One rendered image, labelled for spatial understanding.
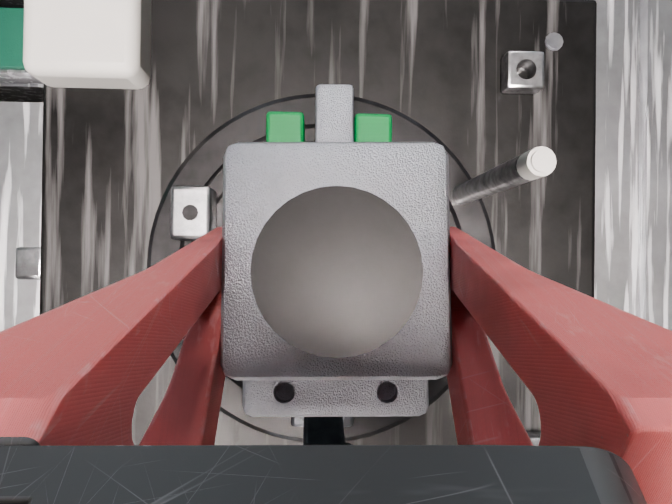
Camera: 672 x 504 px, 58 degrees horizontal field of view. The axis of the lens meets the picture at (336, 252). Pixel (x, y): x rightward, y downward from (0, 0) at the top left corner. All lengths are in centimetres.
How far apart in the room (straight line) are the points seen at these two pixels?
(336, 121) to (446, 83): 12
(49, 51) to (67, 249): 8
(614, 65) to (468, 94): 7
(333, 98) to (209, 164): 10
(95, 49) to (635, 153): 24
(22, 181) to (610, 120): 29
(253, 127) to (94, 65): 7
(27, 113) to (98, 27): 10
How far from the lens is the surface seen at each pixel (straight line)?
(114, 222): 27
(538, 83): 28
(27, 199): 35
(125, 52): 26
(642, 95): 32
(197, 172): 25
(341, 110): 16
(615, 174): 31
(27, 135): 35
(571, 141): 29
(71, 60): 27
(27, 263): 29
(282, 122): 20
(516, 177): 18
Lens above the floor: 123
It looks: 87 degrees down
